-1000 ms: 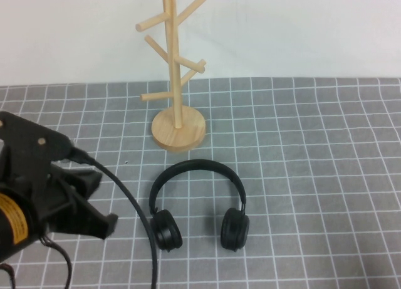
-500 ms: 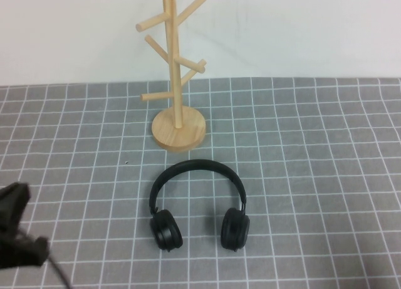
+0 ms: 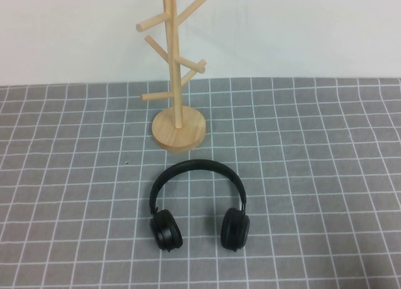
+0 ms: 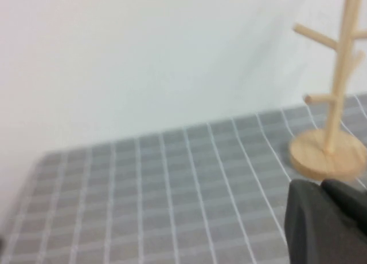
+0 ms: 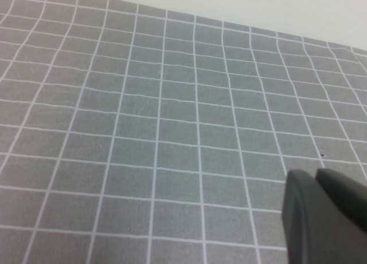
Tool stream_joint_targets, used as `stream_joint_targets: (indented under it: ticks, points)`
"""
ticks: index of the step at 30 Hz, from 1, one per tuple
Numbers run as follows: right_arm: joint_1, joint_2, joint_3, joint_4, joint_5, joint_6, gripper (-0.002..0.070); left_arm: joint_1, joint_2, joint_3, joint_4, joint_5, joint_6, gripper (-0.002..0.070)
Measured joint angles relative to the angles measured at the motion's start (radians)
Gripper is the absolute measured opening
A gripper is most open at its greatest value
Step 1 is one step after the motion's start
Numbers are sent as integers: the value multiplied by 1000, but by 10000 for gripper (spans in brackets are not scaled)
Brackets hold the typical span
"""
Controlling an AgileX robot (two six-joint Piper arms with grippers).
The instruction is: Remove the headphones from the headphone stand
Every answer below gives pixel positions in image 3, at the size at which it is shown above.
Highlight black over-ear headphones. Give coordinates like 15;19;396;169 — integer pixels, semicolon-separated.
149;159;251;252

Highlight wooden tree-shaped stand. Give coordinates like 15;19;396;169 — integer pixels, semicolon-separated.
135;0;207;152

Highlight grey white-grid tablecloth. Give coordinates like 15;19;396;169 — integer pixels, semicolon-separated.
0;76;401;289

